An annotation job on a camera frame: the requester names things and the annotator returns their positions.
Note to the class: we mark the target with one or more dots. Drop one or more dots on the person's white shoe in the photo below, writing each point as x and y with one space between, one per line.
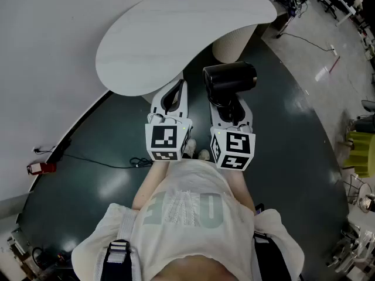
191 147
204 154

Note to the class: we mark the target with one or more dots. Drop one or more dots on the person's right forearm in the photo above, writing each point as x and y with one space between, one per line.
241 186

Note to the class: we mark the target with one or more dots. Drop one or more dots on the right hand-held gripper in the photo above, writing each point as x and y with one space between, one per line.
237 145

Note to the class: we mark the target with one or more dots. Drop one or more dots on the person's left white shoe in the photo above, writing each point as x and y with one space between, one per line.
191 147

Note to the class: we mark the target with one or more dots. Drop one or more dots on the white wall socket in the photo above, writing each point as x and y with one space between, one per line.
37 150

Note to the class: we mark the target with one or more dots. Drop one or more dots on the person's right white shoe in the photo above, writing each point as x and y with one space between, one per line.
204 154

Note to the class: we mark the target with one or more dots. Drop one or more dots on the white curved table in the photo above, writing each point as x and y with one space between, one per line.
175 37

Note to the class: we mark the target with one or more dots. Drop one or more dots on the red stick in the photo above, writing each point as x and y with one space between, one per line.
334 64

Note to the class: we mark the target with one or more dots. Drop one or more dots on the black hair dryer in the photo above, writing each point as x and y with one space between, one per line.
230 76

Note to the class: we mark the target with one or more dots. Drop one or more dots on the yellow-green chair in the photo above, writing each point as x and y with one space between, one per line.
361 154

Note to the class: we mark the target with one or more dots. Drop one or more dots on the black office chair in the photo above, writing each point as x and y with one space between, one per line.
328 6

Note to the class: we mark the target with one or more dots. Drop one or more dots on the white office desk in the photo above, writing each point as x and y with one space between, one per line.
341 3

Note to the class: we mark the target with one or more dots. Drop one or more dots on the person's left forearm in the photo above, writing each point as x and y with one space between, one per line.
149 186

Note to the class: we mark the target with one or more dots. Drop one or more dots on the white power strip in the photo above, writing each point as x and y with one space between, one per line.
333 49

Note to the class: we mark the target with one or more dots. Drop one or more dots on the person's white printed t-shirt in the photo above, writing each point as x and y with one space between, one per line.
190 233

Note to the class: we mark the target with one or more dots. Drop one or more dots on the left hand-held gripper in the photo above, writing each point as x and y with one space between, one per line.
162 139

